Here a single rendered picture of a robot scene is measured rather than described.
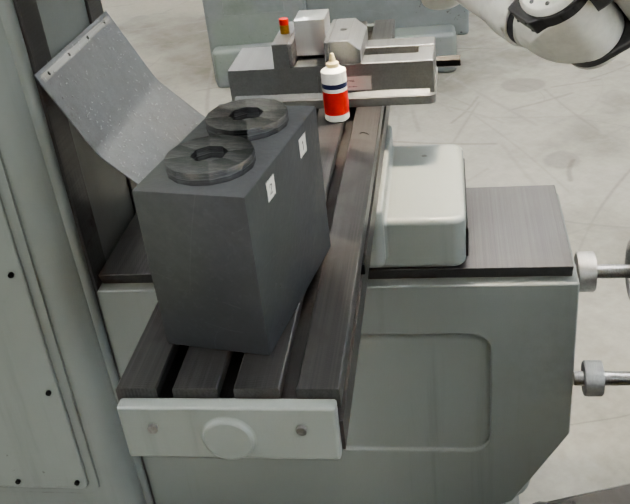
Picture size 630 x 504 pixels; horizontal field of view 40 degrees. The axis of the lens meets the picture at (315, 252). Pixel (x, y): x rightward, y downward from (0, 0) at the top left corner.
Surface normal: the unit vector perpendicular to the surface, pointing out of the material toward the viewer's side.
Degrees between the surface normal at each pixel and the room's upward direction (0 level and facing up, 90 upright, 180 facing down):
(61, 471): 89
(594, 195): 0
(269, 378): 0
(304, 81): 90
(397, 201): 0
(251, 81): 90
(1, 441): 89
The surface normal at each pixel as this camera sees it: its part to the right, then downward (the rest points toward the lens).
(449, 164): -0.10, -0.85
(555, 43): -0.14, 0.94
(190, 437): -0.12, 0.53
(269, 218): 0.95, 0.07
